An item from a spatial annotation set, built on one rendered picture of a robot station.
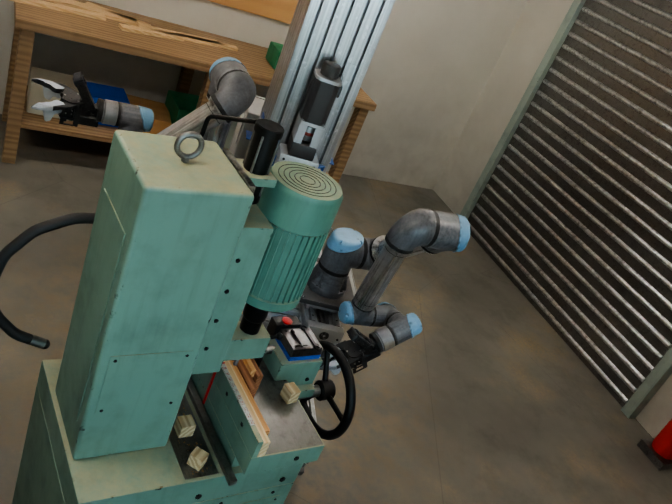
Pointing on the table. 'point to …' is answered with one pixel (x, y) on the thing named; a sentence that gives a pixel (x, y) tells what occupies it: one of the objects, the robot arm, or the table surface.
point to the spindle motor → (293, 233)
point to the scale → (237, 395)
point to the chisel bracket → (247, 344)
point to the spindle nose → (252, 319)
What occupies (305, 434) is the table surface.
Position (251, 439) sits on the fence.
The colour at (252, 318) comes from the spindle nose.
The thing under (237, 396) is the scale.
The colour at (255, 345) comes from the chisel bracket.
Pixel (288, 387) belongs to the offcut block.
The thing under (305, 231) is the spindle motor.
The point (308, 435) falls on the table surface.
